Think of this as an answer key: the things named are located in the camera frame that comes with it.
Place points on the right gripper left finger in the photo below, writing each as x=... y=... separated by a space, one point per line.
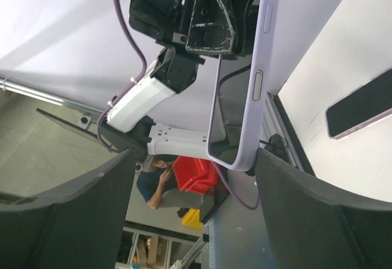
x=77 y=224

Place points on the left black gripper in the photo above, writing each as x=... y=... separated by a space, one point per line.
x=214 y=28

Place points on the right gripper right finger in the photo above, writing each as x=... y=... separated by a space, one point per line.
x=314 y=224

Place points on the lilac silicone phone case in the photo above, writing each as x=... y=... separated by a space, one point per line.
x=257 y=88

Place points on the phone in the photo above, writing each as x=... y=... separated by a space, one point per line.
x=365 y=105
x=228 y=108

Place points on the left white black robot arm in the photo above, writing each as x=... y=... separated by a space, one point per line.
x=125 y=124

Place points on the phone in clear purple case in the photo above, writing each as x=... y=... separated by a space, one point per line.
x=365 y=105

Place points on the person with dark shirt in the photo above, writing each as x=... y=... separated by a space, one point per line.
x=159 y=188

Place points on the dark tilted monitor panel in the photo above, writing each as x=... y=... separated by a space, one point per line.
x=70 y=126

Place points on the yellow plastic bin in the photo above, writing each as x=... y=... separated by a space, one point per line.
x=192 y=219

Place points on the red plastic bin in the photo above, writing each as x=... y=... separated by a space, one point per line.
x=195 y=175

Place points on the aluminium extrusion rail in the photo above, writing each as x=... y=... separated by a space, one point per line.
x=275 y=132

